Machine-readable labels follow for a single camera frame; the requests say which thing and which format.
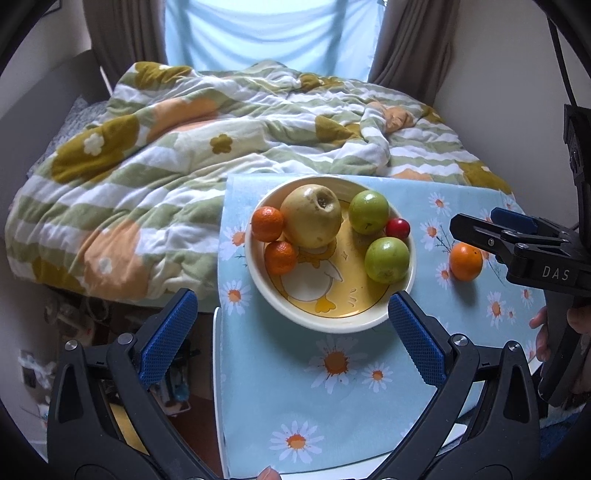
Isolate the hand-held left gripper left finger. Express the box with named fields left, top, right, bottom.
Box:
left=47, top=289, right=211, bottom=480

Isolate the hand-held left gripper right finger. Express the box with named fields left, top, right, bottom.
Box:
left=374, top=292, right=540, bottom=480

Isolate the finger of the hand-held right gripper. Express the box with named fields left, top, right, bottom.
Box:
left=450, top=212, right=532, bottom=273
left=490, top=208, right=573, bottom=243

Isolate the large orange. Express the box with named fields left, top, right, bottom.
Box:
left=450, top=243, right=484, bottom=282

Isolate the green apple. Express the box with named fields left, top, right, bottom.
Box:
left=348, top=190, right=390, bottom=235
left=365, top=237, right=411, bottom=283

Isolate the small red plum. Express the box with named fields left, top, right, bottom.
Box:
left=385, top=218, right=411, bottom=241

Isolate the cream duck print bowl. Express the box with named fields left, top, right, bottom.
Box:
left=244, top=175, right=417, bottom=333

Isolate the small mandarin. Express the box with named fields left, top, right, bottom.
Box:
left=250, top=206, right=284, bottom=243
left=264, top=240, right=299, bottom=276

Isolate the large yellow apple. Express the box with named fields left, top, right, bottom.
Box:
left=280, top=184, right=343, bottom=248

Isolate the person's right hand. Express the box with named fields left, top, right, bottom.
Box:
left=531, top=305, right=591, bottom=363

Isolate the yellow box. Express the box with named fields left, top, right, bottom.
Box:
left=108, top=401, right=148, bottom=455

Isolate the blue daisy print tablecloth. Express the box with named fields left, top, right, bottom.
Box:
left=216, top=173, right=548, bottom=478

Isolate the green striped floral blanket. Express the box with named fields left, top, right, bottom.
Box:
left=7, top=60, right=513, bottom=301

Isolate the brown curtain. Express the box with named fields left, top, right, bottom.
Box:
left=369, top=0, right=462, bottom=104
left=88, top=0, right=169, bottom=75

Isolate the grey patterned bed sheet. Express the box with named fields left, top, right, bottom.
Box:
left=28, top=99, right=112, bottom=176

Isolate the grey bed headboard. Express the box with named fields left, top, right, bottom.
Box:
left=0, top=48, right=116, bottom=153

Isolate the light blue window cloth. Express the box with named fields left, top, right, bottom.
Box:
left=164, top=0, right=384, bottom=81

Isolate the black cable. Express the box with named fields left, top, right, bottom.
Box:
left=545, top=14, right=580, bottom=109

